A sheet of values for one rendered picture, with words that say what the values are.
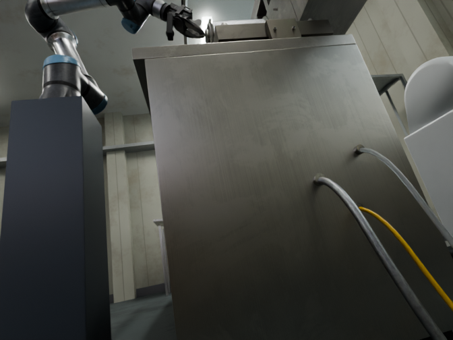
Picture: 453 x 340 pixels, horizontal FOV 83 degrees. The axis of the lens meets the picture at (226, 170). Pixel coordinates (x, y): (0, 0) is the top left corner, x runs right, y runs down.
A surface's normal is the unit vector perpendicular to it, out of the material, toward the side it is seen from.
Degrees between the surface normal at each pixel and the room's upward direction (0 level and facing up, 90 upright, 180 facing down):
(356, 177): 90
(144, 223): 90
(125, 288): 90
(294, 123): 90
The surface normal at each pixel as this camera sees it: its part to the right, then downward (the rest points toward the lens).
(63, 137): 0.13, -0.34
